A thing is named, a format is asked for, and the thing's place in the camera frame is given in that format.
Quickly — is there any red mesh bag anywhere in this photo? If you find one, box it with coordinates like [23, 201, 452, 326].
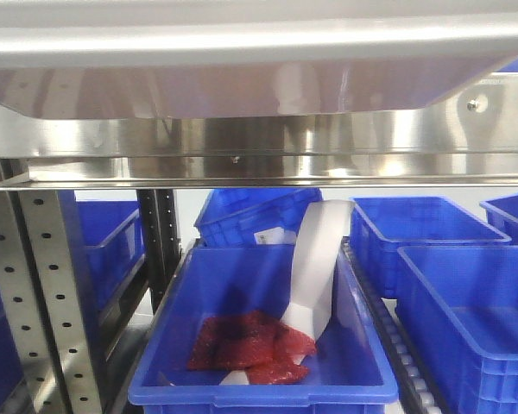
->
[186, 310, 317, 385]

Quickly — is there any blue crate left shelf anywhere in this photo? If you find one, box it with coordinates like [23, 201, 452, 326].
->
[77, 200, 144, 310]

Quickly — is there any white paper label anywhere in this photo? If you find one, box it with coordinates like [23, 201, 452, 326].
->
[254, 227, 297, 245]

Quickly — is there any white curled paper strip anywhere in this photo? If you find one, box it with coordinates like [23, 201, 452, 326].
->
[218, 199, 356, 386]

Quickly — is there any blue crate front centre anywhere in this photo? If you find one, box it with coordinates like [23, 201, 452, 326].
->
[129, 245, 398, 413]

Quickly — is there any blue crate front right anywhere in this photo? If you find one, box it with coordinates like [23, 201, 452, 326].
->
[396, 246, 518, 413]

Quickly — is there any roller conveyor track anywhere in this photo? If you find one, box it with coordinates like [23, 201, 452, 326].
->
[343, 237, 448, 413]

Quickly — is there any perforated steel shelf upright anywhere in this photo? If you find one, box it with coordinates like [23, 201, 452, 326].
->
[0, 158, 104, 414]

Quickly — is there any white glossy bin lid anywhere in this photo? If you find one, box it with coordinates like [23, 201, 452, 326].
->
[0, 1, 518, 69]

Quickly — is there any blue crate far right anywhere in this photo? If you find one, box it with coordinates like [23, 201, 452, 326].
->
[480, 193, 518, 245]

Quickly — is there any stainless steel shelf rail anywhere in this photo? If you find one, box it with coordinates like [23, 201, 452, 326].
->
[0, 72, 518, 191]

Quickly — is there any black perforated shelf post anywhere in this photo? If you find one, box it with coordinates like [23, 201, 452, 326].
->
[136, 189, 181, 312]

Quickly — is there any blue tilted crate behind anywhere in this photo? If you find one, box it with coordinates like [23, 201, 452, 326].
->
[194, 187, 323, 247]

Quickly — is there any blue crate middle right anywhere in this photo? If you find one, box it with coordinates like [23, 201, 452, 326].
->
[350, 196, 511, 298]

